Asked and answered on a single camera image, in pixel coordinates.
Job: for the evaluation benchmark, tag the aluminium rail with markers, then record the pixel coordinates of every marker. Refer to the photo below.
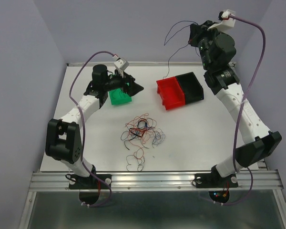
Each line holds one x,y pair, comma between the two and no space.
149,181
252,129
151,63

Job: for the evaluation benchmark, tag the aluminium right side rail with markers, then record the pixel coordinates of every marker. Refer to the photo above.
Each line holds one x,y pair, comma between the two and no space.
252,129

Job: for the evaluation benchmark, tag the green plastic bin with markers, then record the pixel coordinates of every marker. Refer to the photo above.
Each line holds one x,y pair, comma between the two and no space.
118,97

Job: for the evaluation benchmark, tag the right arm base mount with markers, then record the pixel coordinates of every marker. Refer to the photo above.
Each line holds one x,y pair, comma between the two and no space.
209,180

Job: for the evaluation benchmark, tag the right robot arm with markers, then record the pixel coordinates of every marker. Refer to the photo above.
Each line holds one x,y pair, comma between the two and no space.
218,75

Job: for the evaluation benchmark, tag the aluminium front rail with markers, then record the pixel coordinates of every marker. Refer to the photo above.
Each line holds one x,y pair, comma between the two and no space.
149,181

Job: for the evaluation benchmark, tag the aluminium back rail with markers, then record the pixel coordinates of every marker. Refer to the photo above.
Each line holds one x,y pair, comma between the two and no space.
151,63

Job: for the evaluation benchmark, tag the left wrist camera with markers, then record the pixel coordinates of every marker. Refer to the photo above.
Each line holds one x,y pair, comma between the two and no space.
120,63

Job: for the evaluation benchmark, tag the red plastic bin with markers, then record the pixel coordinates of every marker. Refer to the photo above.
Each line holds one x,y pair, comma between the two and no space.
171,93

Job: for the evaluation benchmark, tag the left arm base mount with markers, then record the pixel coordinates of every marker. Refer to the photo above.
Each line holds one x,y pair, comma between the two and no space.
76,182

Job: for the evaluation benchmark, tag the black plastic bin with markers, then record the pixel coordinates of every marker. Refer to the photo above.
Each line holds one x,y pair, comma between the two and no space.
192,89

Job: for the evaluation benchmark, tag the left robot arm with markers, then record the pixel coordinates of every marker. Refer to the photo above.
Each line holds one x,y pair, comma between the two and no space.
65,136

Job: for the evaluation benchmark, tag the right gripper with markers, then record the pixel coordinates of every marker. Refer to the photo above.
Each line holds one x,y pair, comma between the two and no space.
198,31

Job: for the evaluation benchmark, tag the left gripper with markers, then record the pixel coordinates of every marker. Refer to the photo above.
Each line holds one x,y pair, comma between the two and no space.
133,88

